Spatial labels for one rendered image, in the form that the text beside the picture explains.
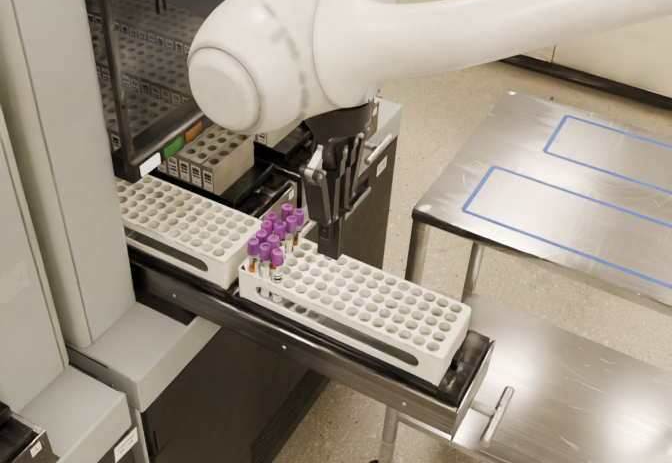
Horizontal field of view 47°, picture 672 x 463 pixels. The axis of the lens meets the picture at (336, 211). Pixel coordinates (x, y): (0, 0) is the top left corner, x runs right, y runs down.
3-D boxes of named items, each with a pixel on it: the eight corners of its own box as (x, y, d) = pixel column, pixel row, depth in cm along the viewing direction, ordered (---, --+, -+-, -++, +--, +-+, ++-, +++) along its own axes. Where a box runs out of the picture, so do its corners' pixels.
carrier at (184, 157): (223, 151, 130) (221, 121, 126) (233, 154, 129) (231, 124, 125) (180, 186, 122) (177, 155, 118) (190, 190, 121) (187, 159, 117)
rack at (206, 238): (65, 222, 117) (57, 189, 113) (110, 188, 124) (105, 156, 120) (226, 296, 106) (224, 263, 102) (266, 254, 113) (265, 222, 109)
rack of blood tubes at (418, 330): (237, 301, 106) (235, 268, 102) (276, 259, 113) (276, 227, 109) (436, 392, 95) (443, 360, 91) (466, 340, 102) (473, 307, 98)
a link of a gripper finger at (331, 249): (343, 215, 94) (340, 218, 93) (340, 257, 98) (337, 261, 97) (321, 207, 95) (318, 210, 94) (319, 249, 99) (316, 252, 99)
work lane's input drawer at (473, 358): (47, 254, 121) (35, 209, 115) (107, 207, 131) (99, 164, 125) (482, 463, 96) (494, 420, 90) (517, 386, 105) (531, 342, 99)
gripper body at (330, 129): (350, 118, 79) (345, 190, 85) (387, 84, 85) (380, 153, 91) (288, 97, 82) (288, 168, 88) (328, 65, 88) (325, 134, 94)
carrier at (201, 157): (234, 155, 129) (232, 125, 125) (244, 159, 128) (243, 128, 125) (191, 191, 121) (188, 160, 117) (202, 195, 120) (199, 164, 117)
